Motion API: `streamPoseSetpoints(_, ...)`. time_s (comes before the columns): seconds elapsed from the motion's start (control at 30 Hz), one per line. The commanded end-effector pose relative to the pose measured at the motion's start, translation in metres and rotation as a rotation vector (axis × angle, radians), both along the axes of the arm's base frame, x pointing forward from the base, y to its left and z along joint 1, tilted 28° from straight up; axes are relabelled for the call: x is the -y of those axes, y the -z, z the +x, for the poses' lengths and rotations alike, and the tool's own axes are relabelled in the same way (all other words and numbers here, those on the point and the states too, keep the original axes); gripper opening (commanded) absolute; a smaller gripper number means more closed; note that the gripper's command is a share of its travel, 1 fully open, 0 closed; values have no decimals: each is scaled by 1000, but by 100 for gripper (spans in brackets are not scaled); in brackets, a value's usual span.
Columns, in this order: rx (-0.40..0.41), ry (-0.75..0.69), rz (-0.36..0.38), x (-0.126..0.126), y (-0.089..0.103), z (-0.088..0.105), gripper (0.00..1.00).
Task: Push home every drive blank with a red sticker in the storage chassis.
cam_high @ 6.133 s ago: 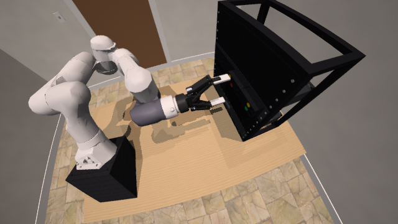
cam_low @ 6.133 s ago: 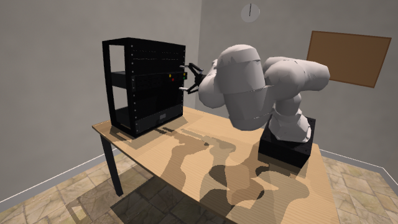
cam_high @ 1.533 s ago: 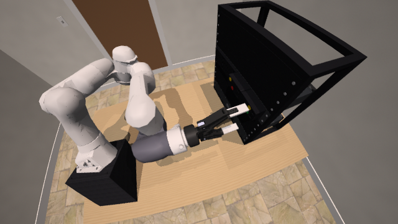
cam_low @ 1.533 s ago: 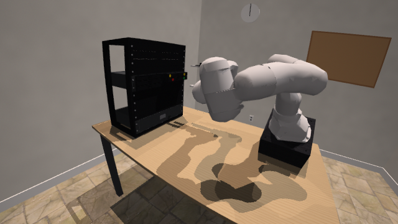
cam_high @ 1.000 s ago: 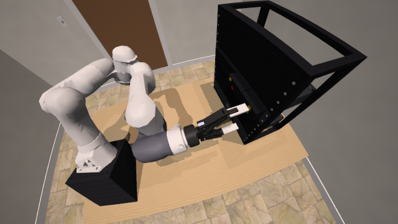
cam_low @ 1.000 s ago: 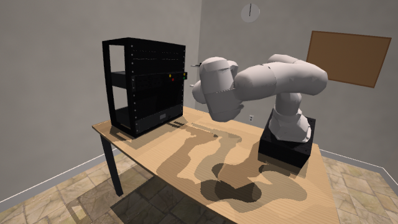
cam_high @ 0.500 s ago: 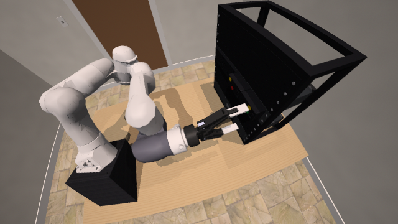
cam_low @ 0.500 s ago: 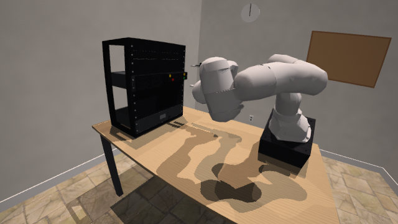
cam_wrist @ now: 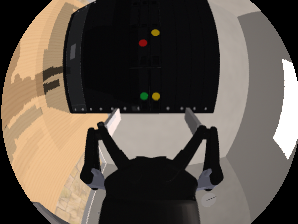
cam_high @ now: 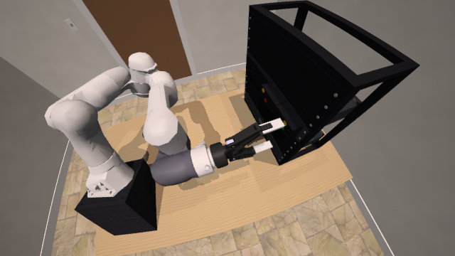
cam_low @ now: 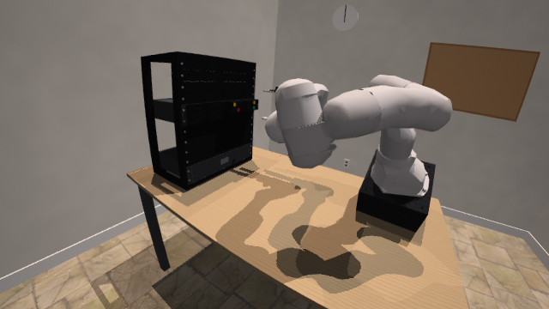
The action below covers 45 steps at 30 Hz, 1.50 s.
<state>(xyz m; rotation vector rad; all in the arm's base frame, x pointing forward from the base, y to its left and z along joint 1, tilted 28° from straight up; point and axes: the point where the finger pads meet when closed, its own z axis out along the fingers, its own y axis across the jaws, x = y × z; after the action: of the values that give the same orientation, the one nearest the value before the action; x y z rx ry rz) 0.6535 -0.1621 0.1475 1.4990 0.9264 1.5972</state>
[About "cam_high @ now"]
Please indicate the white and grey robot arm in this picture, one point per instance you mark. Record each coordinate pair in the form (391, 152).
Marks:
(77, 118)

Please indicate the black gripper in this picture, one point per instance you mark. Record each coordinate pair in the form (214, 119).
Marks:
(221, 153)

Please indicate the black server rack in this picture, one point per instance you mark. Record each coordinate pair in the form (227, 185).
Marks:
(299, 81)

